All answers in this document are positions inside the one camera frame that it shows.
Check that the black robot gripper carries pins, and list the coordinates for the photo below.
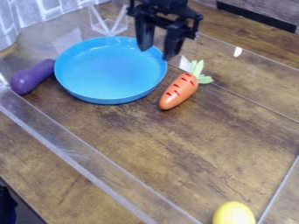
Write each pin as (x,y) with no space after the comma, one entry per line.
(169,14)

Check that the orange toy carrot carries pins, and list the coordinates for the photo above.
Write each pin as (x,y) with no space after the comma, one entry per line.
(184,86)

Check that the blue round tray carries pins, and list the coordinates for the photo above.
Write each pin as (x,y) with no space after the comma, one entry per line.
(106,71)

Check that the grey patterned curtain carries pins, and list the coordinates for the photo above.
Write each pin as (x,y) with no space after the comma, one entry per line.
(21,13)

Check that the purple toy eggplant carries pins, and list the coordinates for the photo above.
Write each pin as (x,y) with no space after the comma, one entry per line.
(25,80)

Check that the yellow toy lemon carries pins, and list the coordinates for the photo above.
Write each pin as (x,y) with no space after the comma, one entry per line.
(233,213)

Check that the clear acrylic barrier wall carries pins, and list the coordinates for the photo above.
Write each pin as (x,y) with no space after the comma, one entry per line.
(129,164)

